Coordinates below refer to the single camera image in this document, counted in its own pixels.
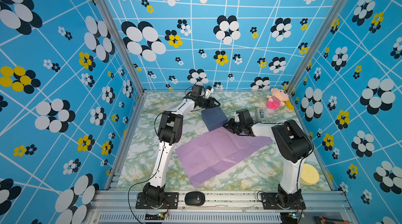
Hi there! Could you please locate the green circuit board left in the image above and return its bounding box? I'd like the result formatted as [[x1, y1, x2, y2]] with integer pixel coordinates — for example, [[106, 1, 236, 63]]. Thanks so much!
[[144, 212, 169, 220]]

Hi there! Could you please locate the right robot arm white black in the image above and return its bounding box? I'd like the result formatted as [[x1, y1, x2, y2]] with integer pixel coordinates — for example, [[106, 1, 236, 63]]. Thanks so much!
[[224, 109, 314, 210]]

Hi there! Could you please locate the dark blue gift box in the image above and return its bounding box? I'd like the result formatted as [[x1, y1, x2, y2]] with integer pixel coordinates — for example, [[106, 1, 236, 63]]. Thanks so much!
[[201, 106, 228, 131]]

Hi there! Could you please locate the black computer mouse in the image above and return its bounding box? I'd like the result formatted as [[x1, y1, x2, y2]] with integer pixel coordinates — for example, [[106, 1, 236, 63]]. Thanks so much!
[[184, 191, 205, 206]]

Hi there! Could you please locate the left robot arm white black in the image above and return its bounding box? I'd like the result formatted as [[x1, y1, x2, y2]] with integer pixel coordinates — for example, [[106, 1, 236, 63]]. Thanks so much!
[[142, 85, 220, 206]]

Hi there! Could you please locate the aluminium frame post left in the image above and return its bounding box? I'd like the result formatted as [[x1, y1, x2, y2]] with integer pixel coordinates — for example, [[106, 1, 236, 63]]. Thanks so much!
[[95, 0, 144, 97]]

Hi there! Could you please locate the aluminium frame post right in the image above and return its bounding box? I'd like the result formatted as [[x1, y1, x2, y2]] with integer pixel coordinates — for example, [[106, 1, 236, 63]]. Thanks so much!
[[287, 0, 348, 94]]

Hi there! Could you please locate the aluminium front rail base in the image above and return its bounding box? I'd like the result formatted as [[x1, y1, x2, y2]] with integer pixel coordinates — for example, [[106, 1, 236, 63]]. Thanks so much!
[[85, 190, 359, 224]]

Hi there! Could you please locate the pink plush pig toy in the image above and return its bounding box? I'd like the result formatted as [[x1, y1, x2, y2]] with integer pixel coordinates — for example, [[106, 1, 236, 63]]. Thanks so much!
[[267, 88, 289, 110]]

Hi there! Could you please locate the green circuit board right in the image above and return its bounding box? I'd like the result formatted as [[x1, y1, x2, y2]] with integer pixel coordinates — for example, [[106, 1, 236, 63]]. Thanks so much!
[[281, 212, 304, 224]]

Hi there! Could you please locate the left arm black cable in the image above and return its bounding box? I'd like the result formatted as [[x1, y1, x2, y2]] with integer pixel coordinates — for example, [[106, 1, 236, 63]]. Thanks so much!
[[127, 110, 167, 224]]

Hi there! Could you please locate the green circuit board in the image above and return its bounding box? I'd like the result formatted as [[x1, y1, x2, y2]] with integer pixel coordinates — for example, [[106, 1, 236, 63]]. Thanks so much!
[[144, 212, 169, 220], [281, 212, 304, 224]]

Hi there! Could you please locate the aluminium frame post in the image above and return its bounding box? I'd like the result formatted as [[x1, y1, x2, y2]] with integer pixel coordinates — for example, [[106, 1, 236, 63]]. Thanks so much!
[[95, 0, 144, 97], [287, 0, 348, 94]]

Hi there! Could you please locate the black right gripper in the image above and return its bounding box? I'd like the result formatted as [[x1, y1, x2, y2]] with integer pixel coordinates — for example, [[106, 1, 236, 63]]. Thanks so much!
[[222, 118, 245, 135]]

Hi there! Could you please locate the orange black tool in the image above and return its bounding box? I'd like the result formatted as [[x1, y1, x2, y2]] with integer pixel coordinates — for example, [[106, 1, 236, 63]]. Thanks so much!
[[314, 216, 349, 224]]

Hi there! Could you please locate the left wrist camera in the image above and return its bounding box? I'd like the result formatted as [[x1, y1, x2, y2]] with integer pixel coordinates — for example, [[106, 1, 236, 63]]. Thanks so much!
[[205, 87, 214, 98]]

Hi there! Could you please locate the yellow round sponge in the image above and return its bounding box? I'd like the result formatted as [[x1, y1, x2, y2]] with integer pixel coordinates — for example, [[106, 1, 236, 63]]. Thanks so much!
[[300, 163, 320, 185]]

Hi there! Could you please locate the purple wrapping paper sheet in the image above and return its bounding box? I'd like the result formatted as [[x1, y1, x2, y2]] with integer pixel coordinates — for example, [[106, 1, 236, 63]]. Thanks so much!
[[175, 127, 273, 188]]

